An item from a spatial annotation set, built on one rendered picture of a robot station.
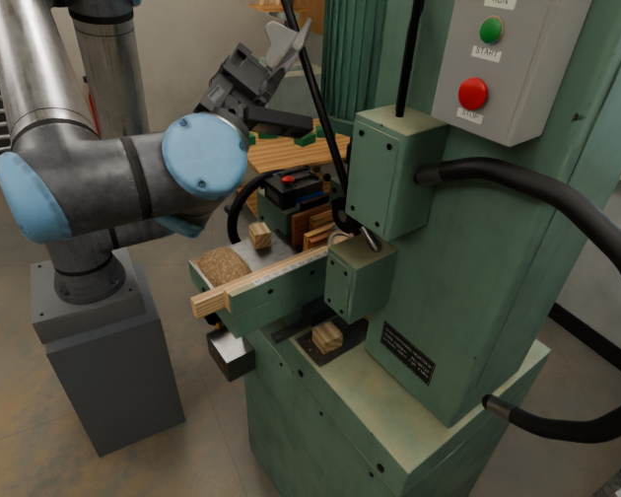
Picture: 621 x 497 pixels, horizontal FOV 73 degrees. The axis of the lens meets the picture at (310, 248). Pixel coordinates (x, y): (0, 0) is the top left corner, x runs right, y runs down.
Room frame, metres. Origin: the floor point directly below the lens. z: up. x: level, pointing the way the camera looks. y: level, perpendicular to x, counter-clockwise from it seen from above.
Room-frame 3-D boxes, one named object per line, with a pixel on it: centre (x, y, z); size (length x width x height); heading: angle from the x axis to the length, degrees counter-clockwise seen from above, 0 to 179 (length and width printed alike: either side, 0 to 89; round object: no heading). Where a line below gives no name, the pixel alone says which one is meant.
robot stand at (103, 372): (0.92, 0.64, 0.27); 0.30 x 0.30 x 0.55; 30
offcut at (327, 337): (0.59, -0.04, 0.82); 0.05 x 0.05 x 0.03; 33
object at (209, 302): (0.75, -0.05, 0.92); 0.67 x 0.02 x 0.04; 128
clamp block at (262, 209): (0.92, 0.05, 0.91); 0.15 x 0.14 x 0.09; 128
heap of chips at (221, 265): (0.68, 0.18, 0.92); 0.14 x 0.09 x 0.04; 38
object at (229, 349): (0.73, 0.20, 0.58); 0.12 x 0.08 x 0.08; 38
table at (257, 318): (0.85, -0.01, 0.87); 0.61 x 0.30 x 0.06; 128
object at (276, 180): (0.92, 0.05, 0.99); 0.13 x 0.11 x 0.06; 128
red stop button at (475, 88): (0.42, -0.15, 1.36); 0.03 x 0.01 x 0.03; 38
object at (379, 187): (0.52, -0.10, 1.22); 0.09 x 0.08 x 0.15; 38
